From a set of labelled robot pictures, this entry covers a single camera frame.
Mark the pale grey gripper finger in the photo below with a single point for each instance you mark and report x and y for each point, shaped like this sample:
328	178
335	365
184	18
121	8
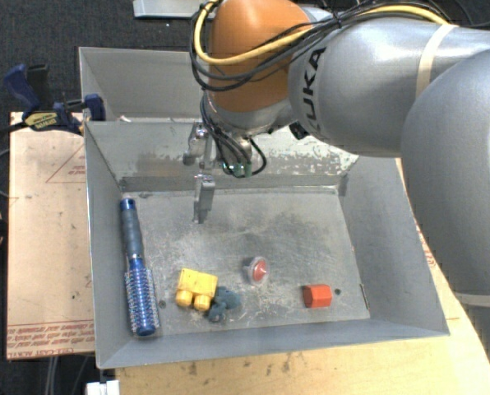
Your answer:
198	204
209	196

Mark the yellow toy building block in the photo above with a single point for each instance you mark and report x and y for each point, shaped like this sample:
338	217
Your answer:
195	284

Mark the blue round hairbrush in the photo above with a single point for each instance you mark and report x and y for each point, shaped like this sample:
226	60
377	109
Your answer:
136	261

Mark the red and clear spinning top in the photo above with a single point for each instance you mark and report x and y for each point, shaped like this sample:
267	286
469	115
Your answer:
256	270

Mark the grey metal bin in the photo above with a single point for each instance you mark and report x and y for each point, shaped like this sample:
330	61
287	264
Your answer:
290	229

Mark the grey-blue toy figure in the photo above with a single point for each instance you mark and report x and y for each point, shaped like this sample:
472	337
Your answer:
224	303

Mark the red-orange hexagonal block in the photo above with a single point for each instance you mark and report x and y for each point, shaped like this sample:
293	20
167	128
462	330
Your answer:
317	296

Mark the brown cardboard board red print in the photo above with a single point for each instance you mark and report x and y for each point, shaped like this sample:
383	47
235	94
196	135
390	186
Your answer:
47	229

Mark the black cylinder on white bracket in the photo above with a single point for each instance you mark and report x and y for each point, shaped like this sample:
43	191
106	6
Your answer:
298	131

